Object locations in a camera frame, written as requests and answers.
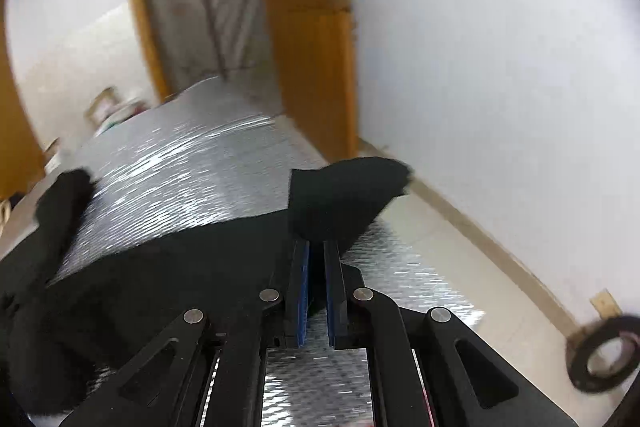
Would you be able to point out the wooden door frame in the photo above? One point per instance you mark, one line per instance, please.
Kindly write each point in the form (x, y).
(145, 32)

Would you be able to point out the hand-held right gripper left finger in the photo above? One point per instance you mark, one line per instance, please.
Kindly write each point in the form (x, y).
(301, 292)

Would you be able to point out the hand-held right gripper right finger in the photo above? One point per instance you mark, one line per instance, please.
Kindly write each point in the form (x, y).
(330, 292)

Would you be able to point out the cardboard box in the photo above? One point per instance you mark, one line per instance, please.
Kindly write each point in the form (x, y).
(102, 107)

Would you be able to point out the small beige wall plate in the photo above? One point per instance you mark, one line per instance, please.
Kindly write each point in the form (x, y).
(605, 304)

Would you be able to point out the black tape roll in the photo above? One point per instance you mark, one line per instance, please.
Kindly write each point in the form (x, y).
(576, 359)

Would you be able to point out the black garment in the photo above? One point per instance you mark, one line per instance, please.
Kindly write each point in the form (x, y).
(165, 267)

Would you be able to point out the silver foil mat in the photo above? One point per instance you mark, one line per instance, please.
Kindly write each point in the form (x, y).
(200, 157)

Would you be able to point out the wooden door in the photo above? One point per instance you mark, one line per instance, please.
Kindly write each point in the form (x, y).
(310, 32)

